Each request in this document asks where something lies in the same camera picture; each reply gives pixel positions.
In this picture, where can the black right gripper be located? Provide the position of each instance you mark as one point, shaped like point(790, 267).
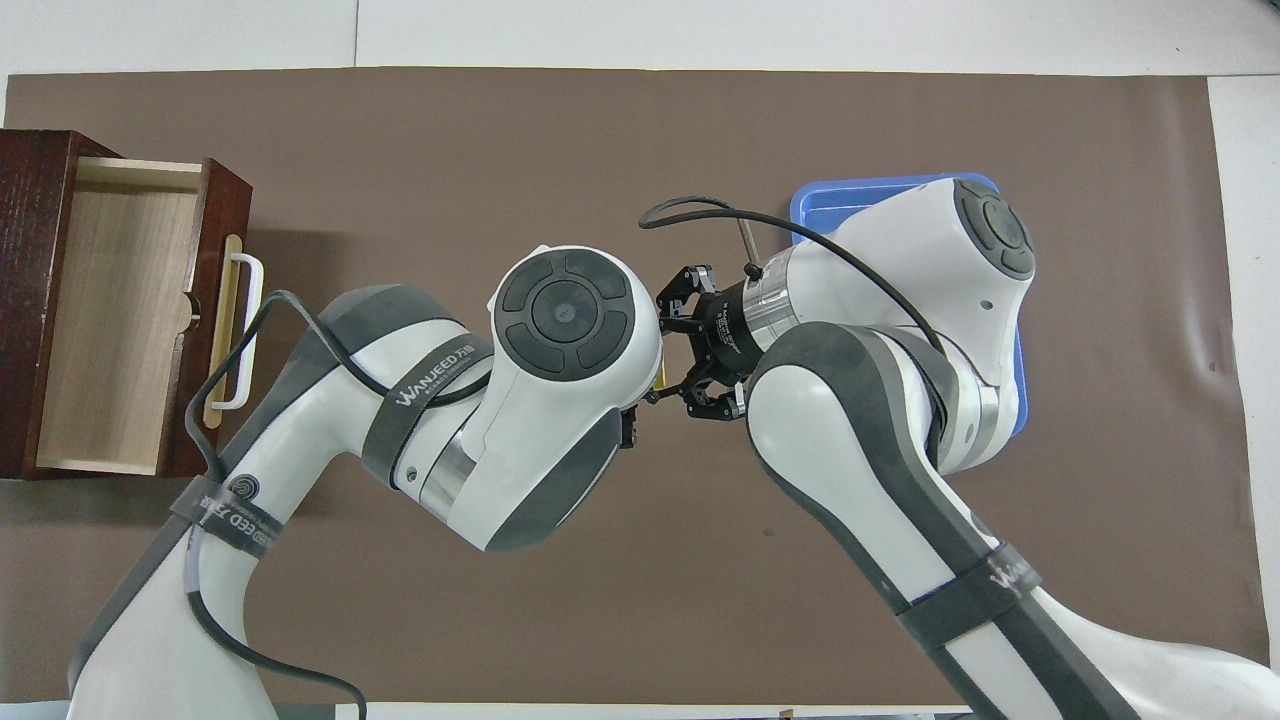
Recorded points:
point(728, 335)

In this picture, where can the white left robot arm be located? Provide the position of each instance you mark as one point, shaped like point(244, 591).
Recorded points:
point(560, 420)

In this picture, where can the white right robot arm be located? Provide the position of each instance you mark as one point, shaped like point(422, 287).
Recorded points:
point(850, 420)

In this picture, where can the dark wooden drawer cabinet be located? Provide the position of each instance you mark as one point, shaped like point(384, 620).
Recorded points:
point(25, 300)

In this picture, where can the blue plastic tray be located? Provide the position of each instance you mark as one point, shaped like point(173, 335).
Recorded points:
point(830, 200)

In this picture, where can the brown table mat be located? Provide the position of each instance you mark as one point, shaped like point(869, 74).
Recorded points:
point(600, 150)

